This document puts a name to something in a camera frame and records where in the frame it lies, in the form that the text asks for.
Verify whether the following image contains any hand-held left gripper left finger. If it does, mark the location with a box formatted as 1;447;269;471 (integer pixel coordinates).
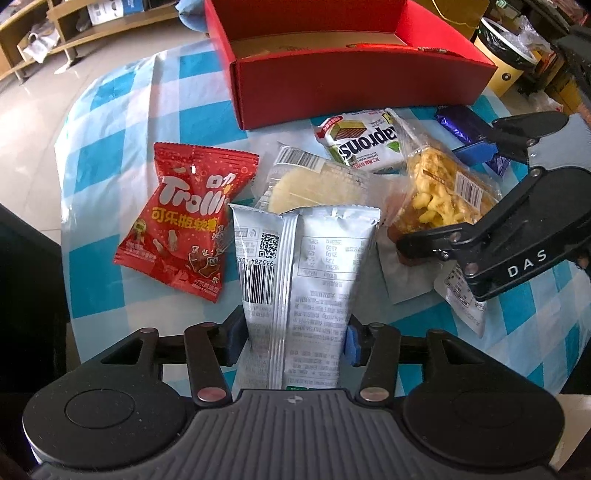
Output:
99;307;247;408

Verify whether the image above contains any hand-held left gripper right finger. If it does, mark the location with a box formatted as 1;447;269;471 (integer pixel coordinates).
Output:
344;316;502;403

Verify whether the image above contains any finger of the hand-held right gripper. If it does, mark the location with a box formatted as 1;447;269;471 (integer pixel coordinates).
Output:
450;111;570;168
397;217;497;278

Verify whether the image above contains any vacuum sausage pack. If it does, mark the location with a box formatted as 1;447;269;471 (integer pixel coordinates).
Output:
376;217;488;340

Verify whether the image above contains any clear yellow waffle snack packet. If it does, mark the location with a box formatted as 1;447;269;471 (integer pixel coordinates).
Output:
385;108;503;232

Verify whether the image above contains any silver white snack packet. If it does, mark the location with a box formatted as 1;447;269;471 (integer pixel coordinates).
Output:
228;203;382;391

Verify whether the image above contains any clear round cake packet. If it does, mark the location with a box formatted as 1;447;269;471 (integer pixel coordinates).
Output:
255;144;384;215

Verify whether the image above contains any red gummy candy packet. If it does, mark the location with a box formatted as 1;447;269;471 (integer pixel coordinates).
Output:
114;142;260;304

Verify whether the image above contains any red cardboard box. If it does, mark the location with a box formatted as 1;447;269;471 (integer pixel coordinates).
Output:
204;0;498;131

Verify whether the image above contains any purple foil packet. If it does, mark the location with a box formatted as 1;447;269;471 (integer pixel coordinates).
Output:
435;105;511;176

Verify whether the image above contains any yellow trash bin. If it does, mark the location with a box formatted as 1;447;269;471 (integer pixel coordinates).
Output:
473;16;552;97

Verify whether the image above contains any green white wafer packet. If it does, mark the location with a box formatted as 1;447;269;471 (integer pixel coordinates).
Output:
314;108;409;174

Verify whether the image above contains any black cabinet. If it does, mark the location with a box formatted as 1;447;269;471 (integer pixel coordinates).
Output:
0;203;70;398

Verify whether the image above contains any blue white checked tablecloth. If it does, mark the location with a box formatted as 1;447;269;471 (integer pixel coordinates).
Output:
54;34;591;398

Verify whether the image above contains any blue cushion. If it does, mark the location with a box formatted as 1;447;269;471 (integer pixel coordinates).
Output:
178;0;211;33

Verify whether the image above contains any wooden low shelf unit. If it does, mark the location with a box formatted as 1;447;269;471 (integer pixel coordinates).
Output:
0;0;185;85

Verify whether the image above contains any white printed box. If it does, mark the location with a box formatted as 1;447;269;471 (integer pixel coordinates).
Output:
88;0;127;26

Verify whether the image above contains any white plastic bag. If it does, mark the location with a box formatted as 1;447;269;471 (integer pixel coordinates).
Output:
18;30;58;64

